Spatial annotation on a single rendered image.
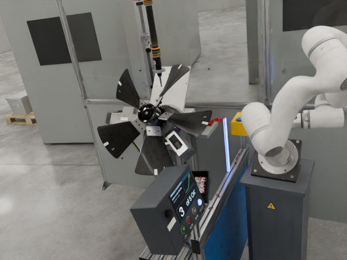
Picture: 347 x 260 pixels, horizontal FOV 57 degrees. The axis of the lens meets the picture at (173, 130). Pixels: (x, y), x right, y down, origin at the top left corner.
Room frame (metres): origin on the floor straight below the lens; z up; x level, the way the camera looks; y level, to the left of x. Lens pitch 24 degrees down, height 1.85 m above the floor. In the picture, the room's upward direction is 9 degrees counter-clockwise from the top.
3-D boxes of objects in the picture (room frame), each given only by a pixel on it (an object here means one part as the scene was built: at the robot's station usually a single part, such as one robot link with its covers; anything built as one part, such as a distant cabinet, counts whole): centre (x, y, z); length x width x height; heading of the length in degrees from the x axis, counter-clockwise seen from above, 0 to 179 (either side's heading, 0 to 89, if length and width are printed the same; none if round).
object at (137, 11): (2.41, 0.10, 0.90); 0.08 x 0.06 x 1.80; 96
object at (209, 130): (2.23, -0.14, 0.85); 0.36 x 0.24 x 0.03; 61
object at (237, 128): (1.78, -0.43, 1.02); 0.16 x 0.10 x 0.11; 151
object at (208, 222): (1.44, -0.24, 0.82); 0.90 x 0.04 x 0.08; 151
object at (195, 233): (1.06, -0.03, 0.96); 0.03 x 0.03 x 0.20; 61
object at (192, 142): (2.23, -0.14, 0.42); 0.04 x 0.04 x 0.83; 61
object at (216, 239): (1.44, -0.24, 0.45); 0.82 x 0.02 x 0.66; 151
